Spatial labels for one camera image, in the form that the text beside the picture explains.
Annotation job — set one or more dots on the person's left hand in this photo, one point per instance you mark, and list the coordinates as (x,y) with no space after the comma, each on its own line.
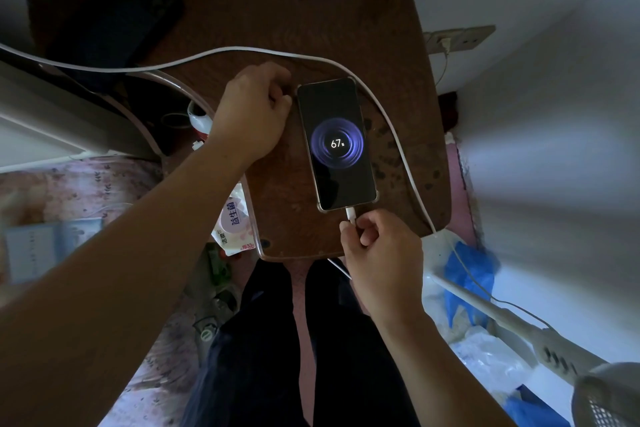
(245,111)

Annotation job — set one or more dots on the person's right hand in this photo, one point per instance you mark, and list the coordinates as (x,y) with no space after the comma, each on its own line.
(390,271)

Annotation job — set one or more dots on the person's left fingers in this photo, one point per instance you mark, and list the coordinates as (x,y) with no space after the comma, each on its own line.
(275,84)

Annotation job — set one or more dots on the person's right thumb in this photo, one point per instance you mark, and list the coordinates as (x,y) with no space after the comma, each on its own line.
(348,239)

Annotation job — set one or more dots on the person's left forearm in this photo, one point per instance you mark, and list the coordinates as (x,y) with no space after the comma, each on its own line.
(110,281)

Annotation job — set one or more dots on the person's right forearm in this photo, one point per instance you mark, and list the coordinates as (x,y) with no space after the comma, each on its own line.
(440,371)

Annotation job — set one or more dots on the black smartphone in clear case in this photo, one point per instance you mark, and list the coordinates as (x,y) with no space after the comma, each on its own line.
(336,141)

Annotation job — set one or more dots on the small red and white bottle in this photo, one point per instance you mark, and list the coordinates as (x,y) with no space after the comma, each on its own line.
(199,122)

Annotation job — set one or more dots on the pink and white snack packet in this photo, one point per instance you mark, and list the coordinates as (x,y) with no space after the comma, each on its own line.
(234,226)

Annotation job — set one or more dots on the blue plastic bag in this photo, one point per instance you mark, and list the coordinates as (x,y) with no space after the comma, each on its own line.
(535,411)
(467,276)

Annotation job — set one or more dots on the green packet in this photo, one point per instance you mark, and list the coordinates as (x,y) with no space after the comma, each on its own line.
(217,266)

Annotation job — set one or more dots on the person's black trousers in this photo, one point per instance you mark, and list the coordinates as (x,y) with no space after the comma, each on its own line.
(260,356)

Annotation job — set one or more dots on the black pouch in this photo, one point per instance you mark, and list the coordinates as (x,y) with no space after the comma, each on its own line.
(120,26)

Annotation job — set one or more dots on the white plastic bag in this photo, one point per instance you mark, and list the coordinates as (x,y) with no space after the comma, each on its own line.
(492,359)

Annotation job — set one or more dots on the pink floral bed sheet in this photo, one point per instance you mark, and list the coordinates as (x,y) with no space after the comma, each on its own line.
(80,189)

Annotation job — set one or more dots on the white standing fan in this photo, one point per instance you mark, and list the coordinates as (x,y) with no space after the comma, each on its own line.
(560,351)

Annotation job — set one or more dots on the pale blue and white box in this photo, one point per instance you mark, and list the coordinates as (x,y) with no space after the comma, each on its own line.
(45,249)

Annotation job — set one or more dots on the beige wall socket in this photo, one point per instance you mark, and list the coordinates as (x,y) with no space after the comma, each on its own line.
(465,37)

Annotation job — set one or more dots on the white furniture frame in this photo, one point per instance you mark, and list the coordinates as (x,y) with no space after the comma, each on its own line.
(55,126)

